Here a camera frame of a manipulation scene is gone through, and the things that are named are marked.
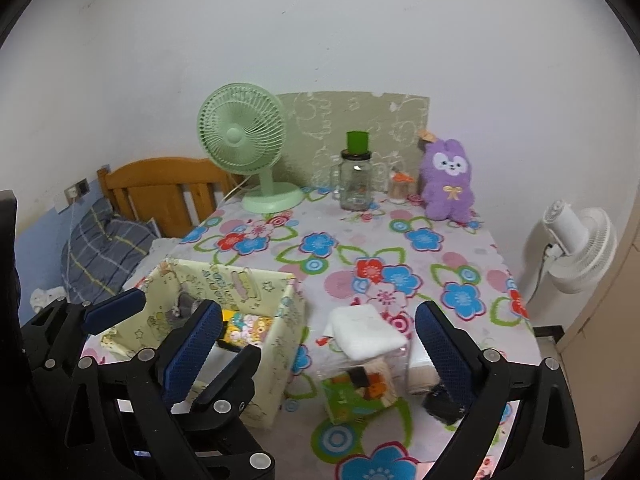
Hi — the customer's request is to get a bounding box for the glass jar mug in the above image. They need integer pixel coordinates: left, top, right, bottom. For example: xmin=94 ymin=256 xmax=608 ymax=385
xmin=330 ymin=150 xmax=376 ymax=212

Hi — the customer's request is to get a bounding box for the beige patterned board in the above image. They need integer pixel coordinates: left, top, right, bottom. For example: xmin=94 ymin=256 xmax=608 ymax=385
xmin=275 ymin=91 xmax=431 ymax=197

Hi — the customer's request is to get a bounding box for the green orange snack packet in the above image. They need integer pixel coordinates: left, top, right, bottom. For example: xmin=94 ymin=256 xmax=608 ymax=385
xmin=315 ymin=347 xmax=407 ymax=425

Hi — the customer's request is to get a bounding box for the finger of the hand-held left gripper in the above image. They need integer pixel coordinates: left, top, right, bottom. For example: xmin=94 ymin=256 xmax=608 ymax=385
xmin=21 ymin=287 xmax=148 ymax=377
xmin=172 ymin=342 xmax=278 ymax=480

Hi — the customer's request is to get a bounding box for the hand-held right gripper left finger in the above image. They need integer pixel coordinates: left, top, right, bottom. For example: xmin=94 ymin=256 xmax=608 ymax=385
xmin=52 ymin=300 xmax=224 ymax=480

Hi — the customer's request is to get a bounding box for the beige tissue pack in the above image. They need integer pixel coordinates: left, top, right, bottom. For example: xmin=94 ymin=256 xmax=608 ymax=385
xmin=406 ymin=339 xmax=442 ymax=396

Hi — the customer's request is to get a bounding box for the white crumpled cloth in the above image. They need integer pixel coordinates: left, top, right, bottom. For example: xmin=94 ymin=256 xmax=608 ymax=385
xmin=29 ymin=285 xmax=69 ymax=312

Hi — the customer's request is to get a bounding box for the black fan cable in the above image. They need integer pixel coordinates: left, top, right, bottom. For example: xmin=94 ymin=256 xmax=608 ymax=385
xmin=529 ymin=244 xmax=556 ymax=322

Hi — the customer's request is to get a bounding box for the yellow fabric storage box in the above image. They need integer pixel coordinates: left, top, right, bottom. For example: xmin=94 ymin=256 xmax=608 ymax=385
xmin=97 ymin=257 xmax=307 ymax=430

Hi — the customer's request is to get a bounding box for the white towel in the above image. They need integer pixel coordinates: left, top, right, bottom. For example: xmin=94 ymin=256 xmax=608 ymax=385
xmin=324 ymin=305 xmax=408 ymax=361

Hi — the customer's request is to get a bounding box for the beige cabinet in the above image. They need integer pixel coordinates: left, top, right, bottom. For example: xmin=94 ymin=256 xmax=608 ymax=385
xmin=554 ymin=195 xmax=640 ymax=473

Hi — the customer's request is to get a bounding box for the yellow cartoon towel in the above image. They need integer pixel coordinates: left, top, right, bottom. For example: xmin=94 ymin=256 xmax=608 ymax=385
xmin=221 ymin=309 xmax=275 ymax=347

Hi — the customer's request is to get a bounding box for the grey plush toy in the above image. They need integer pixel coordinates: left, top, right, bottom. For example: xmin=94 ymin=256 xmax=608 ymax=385
xmin=171 ymin=291 xmax=202 ymax=319

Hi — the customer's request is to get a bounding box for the purple plush bunny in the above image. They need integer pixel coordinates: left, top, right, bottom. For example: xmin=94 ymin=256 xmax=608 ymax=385
xmin=417 ymin=131 xmax=477 ymax=223

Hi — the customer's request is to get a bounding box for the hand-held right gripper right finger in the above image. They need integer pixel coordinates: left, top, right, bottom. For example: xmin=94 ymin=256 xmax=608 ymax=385
xmin=414 ymin=300 xmax=587 ymax=480

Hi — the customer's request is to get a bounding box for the grey plaid pillow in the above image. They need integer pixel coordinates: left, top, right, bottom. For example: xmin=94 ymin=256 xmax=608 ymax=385
xmin=62 ymin=197 xmax=162 ymax=307

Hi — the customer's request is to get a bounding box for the wooden headboard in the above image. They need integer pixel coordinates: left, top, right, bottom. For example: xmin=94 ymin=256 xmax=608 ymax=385
xmin=97 ymin=157 xmax=242 ymax=239

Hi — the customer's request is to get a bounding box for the white standing fan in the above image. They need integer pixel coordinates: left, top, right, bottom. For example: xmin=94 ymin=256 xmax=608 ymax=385
xmin=542 ymin=200 xmax=618 ymax=295

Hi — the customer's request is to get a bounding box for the green desk fan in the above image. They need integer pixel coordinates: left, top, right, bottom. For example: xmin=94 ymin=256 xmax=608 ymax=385
xmin=196 ymin=82 xmax=305 ymax=214

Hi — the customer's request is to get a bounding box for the small glass jar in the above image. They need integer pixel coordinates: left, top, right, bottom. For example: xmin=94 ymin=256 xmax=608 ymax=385
xmin=387 ymin=167 xmax=414 ymax=205

